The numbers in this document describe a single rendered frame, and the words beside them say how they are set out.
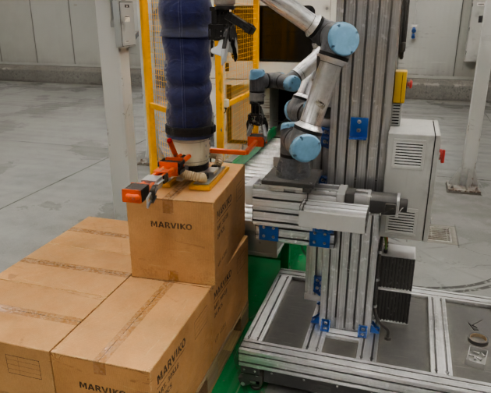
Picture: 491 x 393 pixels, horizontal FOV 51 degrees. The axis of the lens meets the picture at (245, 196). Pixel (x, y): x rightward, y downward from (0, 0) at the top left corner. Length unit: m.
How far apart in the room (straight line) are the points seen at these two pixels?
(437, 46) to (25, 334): 10.22
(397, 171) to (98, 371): 1.41
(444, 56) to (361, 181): 9.22
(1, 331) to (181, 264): 0.76
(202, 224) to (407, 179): 0.89
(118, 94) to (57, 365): 2.22
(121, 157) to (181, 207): 1.74
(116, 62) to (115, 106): 0.30
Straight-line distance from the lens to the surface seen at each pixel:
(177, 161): 2.27
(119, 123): 3.87
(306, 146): 2.01
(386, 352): 2.61
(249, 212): 3.21
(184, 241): 2.30
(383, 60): 2.24
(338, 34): 1.99
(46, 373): 2.16
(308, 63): 2.59
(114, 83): 3.83
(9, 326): 2.28
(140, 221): 2.34
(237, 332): 2.98
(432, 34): 11.43
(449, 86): 11.39
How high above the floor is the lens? 1.70
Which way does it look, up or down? 20 degrees down
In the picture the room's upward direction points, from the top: straight up
